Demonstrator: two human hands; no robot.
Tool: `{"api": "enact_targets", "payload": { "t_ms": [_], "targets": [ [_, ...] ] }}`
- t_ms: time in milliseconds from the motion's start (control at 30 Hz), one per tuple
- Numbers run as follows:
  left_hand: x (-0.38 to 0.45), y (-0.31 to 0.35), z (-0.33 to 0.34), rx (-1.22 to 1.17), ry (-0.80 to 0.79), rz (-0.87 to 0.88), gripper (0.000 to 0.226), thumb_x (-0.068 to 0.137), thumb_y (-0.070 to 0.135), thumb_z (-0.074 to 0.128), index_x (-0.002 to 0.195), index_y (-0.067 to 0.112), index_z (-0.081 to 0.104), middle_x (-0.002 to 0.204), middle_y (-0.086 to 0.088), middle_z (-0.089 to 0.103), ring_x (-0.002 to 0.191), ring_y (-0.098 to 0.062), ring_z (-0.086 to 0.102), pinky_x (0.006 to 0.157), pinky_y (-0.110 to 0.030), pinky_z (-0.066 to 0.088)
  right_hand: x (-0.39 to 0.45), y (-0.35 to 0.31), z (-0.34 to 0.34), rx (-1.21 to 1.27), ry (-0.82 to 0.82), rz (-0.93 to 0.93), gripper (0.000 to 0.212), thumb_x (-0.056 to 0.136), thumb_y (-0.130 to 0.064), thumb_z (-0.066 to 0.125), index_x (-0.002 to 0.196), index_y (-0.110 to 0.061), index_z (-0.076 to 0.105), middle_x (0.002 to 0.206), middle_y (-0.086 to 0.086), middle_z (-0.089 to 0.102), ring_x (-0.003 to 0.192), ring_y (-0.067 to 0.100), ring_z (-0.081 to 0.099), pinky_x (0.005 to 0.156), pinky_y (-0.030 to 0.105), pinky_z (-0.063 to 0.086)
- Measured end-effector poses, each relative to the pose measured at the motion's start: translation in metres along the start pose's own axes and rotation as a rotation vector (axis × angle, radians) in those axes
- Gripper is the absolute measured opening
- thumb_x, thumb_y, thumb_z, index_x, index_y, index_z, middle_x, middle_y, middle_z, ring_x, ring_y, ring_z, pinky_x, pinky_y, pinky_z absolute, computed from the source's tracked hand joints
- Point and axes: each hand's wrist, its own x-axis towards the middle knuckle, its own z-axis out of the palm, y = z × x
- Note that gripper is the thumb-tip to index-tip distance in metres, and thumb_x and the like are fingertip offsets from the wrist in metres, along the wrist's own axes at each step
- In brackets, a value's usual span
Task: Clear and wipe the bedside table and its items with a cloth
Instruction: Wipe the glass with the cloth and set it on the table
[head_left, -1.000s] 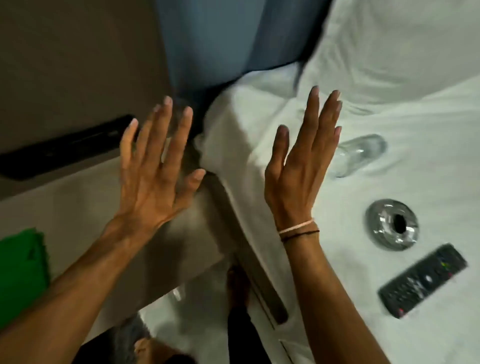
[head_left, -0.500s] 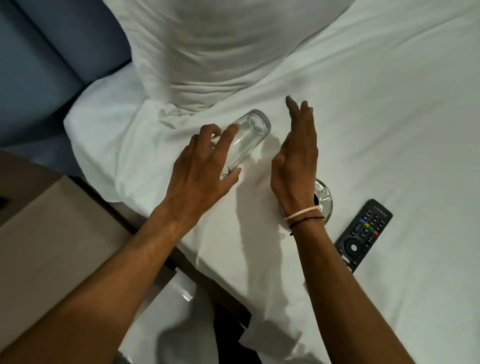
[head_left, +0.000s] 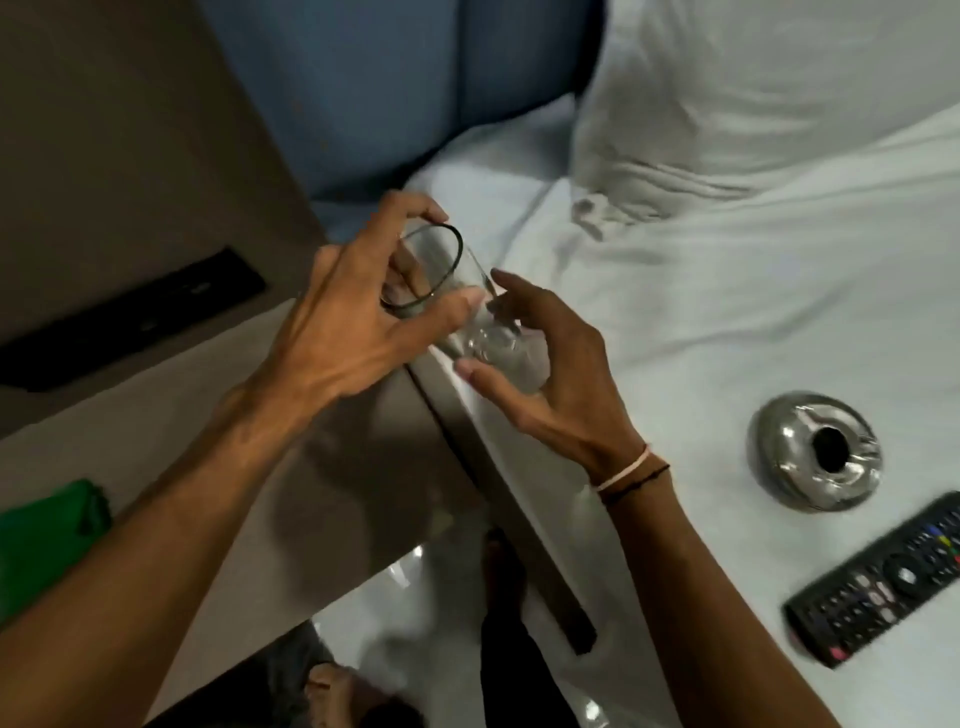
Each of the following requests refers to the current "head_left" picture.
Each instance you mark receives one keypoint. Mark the person's left hand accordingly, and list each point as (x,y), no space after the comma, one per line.
(337,337)

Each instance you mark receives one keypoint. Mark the person's right hand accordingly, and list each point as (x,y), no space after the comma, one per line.
(574,382)

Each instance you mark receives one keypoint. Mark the person's left thumb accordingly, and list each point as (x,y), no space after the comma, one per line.
(442,319)

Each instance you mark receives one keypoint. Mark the person's right thumb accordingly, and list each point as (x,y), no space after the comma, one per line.
(495,390)

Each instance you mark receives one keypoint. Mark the clear drinking glass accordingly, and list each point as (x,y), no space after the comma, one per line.
(480,330)

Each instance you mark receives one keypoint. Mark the person's left forearm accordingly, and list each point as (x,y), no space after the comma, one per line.
(142,540)

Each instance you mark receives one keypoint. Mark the person's right forearm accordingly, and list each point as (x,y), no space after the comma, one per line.
(697,607)

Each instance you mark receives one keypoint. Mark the blue padded headboard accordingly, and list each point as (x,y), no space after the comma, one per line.
(375,90)

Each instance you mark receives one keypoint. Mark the white bed sheet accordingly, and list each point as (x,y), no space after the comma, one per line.
(750,315)

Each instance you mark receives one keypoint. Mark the person's right leg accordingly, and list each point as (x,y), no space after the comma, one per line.
(517,660)

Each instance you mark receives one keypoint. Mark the person's leg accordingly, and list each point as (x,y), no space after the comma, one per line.
(330,690)
(517,660)

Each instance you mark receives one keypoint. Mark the round steel ashtray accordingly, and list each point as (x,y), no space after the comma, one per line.
(814,457)

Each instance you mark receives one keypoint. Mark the person's left leg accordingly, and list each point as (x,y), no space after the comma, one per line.
(330,690)

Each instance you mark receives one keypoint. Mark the white pillow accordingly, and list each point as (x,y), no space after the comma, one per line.
(750,97)

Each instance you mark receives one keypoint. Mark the black remote control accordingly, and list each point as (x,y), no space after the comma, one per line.
(877,585)

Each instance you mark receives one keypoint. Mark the green cloth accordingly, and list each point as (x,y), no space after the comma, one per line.
(45,540)

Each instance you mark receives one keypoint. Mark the brown bed frame edge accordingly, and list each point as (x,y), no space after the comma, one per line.
(510,517)

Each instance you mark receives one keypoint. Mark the black switch panel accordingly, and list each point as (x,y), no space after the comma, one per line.
(112,330)

